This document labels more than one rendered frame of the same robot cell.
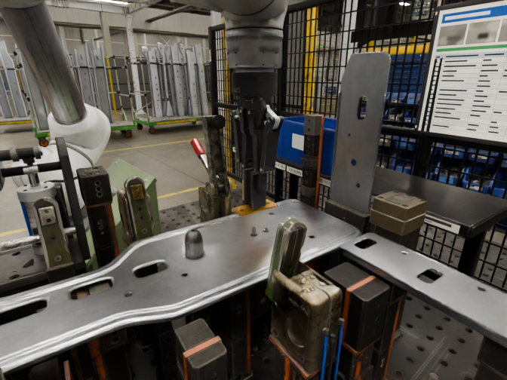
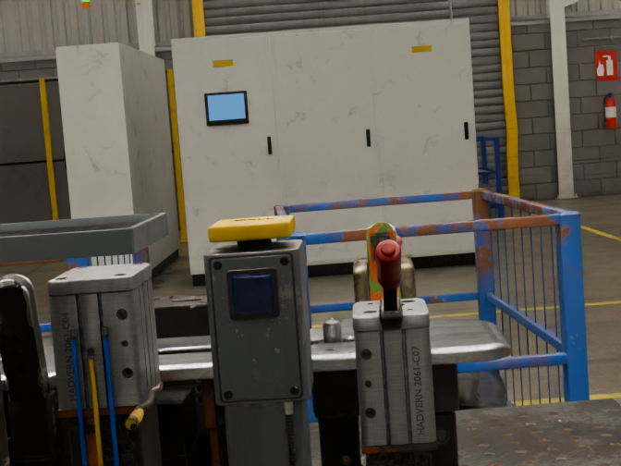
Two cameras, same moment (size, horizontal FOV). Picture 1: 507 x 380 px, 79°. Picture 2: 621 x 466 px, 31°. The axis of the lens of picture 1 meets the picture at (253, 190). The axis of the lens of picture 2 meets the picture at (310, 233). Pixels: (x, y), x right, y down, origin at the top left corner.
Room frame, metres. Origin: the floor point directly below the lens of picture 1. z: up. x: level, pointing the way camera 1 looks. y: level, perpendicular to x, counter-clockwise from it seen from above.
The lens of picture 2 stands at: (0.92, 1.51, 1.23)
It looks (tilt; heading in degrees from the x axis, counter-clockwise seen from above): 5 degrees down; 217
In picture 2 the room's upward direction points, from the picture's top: 4 degrees counter-clockwise
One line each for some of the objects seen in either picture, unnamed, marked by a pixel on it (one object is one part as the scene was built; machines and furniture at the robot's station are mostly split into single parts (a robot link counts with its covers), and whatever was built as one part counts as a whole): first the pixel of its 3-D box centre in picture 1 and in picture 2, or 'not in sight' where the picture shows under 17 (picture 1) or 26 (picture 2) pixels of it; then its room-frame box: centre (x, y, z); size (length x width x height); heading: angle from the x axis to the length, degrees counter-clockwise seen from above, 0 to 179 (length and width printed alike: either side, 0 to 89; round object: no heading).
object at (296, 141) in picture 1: (320, 141); not in sight; (0.99, -0.22, 1.09); 0.30 x 0.17 x 0.13; 28
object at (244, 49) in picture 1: (254, 52); not in sight; (0.54, 0.00, 1.33); 0.09 x 0.09 x 0.06
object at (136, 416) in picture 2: not in sight; (145, 405); (0.26, 0.83, 1.00); 0.12 x 0.01 x 0.01; 34
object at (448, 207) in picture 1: (330, 169); not in sight; (0.95, -0.25, 1.01); 0.90 x 0.22 x 0.03; 34
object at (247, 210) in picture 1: (254, 205); not in sight; (0.54, 0.00, 1.06); 0.08 x 0.04 x 0.01; 124
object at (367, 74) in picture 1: (355, 136); not in sight; (0.68, -0.23, 1.17); 0.12 x 0.01 x 0.34; 34
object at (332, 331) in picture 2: not in sight; (332, 336); (-0.02, 0.82, 1.00); 0.02 x 0.02 x 0.04
